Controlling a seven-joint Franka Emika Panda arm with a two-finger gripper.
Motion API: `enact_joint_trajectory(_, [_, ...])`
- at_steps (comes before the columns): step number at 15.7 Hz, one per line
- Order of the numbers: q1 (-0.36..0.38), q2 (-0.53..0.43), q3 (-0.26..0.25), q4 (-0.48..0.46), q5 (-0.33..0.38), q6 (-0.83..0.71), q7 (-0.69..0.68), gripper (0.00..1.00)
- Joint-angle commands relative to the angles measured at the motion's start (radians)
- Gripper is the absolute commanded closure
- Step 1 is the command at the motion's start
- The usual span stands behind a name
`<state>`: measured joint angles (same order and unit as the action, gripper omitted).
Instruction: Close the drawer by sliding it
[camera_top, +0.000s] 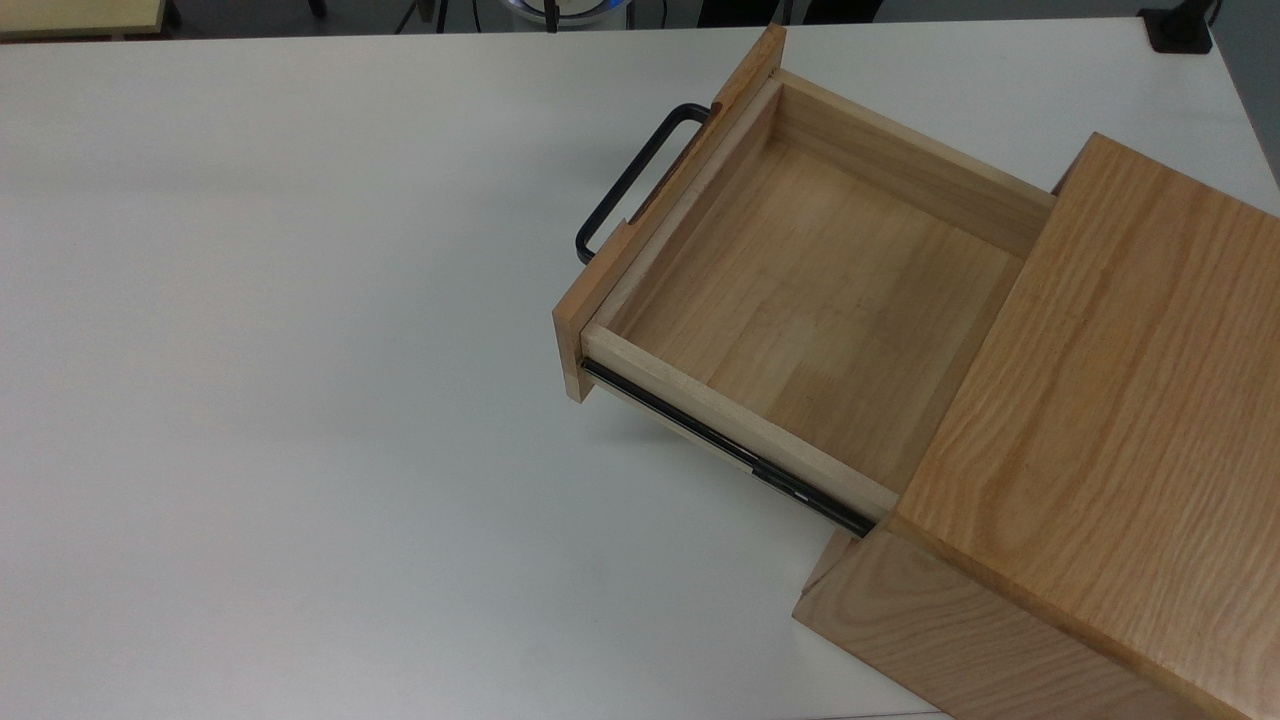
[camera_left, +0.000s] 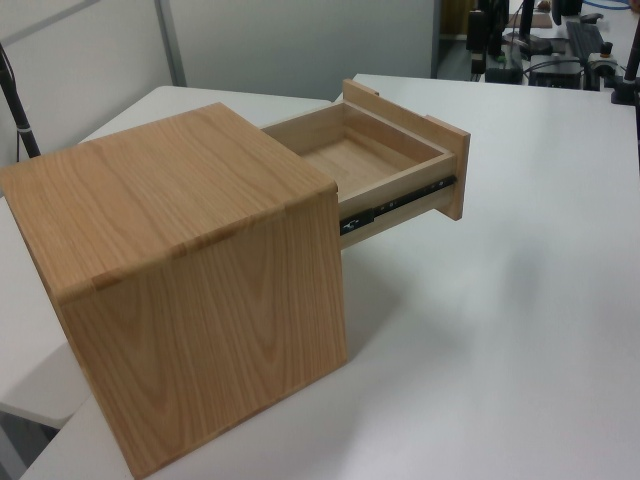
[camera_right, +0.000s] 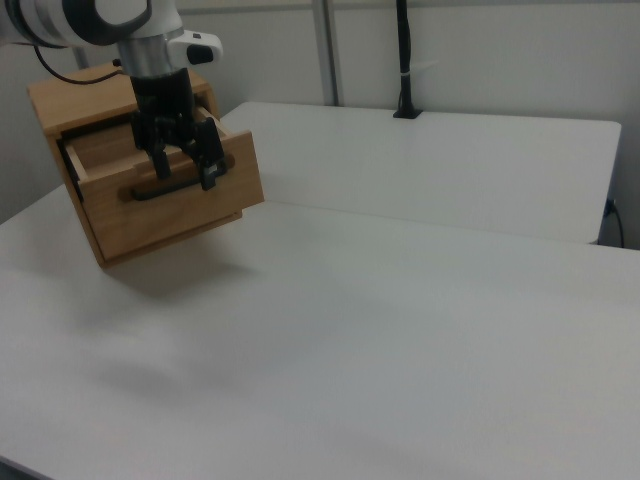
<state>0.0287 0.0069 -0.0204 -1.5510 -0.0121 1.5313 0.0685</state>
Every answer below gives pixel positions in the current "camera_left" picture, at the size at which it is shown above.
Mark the black electronics box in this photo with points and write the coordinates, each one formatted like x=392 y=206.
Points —
x=555 y=75

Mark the light oak wooden cabinet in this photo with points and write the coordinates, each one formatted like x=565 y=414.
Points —
x=175 y=200

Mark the tall black rectangular post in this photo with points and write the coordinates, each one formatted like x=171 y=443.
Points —
x=477 y=35

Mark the black computer keyboard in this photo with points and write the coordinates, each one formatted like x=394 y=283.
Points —
x=585 y=40

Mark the black computer mouse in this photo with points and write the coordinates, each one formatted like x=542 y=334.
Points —
x=589 y=19

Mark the light wooden drawer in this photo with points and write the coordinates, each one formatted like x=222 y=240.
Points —
x=350 y=167

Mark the grey emergency stop box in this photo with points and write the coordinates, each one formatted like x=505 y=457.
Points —
x=602 y=61

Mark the black clamp with pole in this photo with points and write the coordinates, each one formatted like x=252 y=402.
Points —
x=623 y=88

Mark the black monitor stand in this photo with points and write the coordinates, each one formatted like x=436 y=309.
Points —
x=526 y=30

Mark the black tripod pole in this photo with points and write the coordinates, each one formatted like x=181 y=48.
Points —
x=22 y=129

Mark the grey metal partition post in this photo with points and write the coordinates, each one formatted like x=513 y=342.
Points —
x=171 y=45

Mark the black power adapter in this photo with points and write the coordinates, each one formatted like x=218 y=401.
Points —
x=501 y=75

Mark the black metal drawer slide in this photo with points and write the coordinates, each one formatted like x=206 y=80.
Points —
x=360 y=223

